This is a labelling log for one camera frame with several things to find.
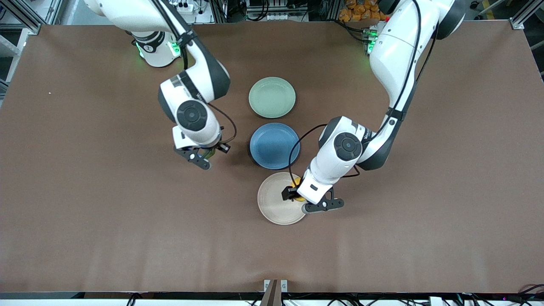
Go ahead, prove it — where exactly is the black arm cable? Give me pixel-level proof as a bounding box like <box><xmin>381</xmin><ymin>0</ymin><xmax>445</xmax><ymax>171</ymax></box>
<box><xmin>154</xmin><ymin>0</ymin><xmax>237</xmax><ymax>146</ymax></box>
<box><xmin>288</xmin><ymin>0</ymin><xmax>439</xmax><ymax>186</ymax></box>

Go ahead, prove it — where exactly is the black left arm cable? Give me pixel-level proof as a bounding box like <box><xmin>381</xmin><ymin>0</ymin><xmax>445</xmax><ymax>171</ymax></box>
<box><xmin>288</xmin><ymin>0</ymin><xmax>439</xmax><ymax>186</ymax></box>

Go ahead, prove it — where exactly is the yellow lemon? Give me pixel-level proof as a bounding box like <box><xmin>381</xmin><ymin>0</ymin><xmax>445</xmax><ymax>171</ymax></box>
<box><xmin>292</xmin><ymin>178</ymin><xmax>306</xmax><ymax>202</ymax></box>

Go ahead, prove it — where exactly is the blue plate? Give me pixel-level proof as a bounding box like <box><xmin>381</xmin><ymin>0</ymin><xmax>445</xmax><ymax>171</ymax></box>
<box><xmin>249</xmin><ymin>122</ymin><xmax>300</xmax><ymax>170</ymax></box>

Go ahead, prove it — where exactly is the metal table edge bracket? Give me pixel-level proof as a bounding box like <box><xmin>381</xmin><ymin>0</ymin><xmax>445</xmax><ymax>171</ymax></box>
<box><xmin>260</xmin><ymin>279</ymin><xmax>288</xmax><ymax>306</ymax></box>

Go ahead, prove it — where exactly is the black base cable bundle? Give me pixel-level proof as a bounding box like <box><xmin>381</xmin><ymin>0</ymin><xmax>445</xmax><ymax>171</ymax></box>
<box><xmin>334</xmin><ymin>17</ymin><xmax>374</xmax><ymax>43</ymax></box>

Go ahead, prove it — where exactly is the bag of oranges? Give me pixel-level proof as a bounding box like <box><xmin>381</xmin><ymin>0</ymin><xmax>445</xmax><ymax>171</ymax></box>
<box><xmin>339</xmin><ymin>0</ymin><xmax>389</xmax><ymax>23</ymax></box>

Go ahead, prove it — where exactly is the beige plate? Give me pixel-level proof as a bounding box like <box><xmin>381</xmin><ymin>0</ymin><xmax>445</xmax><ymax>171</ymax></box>
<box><xmin>257</xmin><ymin>172</ymin><xmax>307</xmax><ymax>225</ymax></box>

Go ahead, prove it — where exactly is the aluminium frame profile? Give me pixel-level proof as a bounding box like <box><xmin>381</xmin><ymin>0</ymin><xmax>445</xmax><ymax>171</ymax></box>
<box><xmin>510</xmin><ymin>0</ymin><xmax>544</xmax><ymax>30</ymax></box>
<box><xmin>0</xmin><ymin>0</ymin><xmax>42</xmax><ymax>35</ymax></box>

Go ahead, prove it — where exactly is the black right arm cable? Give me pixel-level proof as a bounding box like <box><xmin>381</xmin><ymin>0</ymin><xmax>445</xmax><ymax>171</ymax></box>
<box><xmin>154</xmin><ymin>0</ymin><xmax>237</xmax><ymax>146</ymax></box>

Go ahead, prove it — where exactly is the pale green plate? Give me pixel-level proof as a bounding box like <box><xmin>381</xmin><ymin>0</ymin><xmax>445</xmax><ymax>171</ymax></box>
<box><xmin>249</xmin><ymin>76</ymin><xmax>296</xmax><ymax>119</ymax></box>

